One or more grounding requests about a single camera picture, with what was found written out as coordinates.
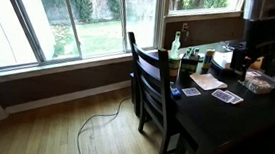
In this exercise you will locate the white paper napkin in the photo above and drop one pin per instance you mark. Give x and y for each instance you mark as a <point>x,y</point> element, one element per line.
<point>207,81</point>

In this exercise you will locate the small white window frame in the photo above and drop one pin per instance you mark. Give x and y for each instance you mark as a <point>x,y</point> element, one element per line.
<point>200,13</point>

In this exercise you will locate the green glass bottle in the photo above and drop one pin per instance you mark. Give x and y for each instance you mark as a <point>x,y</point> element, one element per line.
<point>175,45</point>

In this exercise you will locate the dark wooden chair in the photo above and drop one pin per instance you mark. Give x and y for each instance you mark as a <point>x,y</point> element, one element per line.
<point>152,95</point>

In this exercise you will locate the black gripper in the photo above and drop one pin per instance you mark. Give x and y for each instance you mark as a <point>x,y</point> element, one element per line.
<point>241,57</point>

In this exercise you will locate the clear plastic bag of food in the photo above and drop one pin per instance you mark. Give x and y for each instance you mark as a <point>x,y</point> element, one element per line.
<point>259,83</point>

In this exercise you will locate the labelled round tin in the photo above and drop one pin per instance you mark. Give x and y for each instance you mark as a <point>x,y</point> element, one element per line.
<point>173,67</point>

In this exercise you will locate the large white window frame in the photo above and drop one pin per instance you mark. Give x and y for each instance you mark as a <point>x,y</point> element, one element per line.
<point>39,50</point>

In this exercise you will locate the black box with green markers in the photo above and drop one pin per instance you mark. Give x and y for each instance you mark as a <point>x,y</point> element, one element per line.
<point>189,63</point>

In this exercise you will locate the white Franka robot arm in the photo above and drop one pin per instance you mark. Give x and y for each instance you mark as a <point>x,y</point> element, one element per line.
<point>265,28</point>

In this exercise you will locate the white wall outlet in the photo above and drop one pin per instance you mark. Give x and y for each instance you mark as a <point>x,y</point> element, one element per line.
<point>184,27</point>

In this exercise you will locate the blue granola bar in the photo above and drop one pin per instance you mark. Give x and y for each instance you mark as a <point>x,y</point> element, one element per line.
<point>175,92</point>

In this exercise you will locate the blue deck of cards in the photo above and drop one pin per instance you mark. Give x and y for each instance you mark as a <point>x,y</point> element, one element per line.
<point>222,95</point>

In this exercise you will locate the single blue playing card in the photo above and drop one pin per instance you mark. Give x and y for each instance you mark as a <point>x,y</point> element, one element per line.
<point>236,98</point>
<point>191,91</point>

